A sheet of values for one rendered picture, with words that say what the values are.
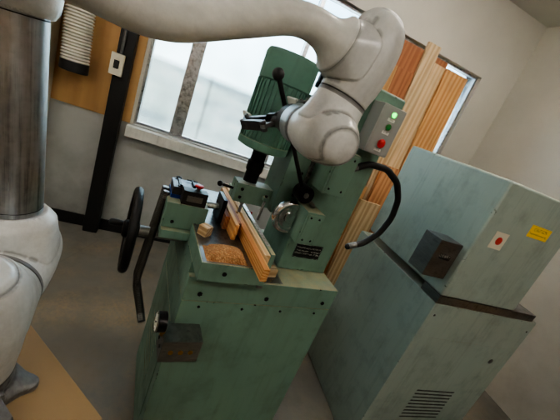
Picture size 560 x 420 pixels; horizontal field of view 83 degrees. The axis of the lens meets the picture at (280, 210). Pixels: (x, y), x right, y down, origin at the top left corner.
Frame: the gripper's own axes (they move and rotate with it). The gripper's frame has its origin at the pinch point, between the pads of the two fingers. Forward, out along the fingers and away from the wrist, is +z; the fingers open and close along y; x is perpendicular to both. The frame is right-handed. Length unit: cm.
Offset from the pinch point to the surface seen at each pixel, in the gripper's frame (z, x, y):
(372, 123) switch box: -1.1, -14.4, 32.3
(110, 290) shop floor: 85, -93, -98
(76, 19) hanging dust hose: 142, 44, -56
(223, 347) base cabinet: -8, -73, -39
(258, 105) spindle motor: 10.2, -0.5, 0.0
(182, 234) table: 6.1, -31.4, -36.8
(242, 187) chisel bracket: 10.7, -25.0, -12.7
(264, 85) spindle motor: 10.2, 4.6, 3.4
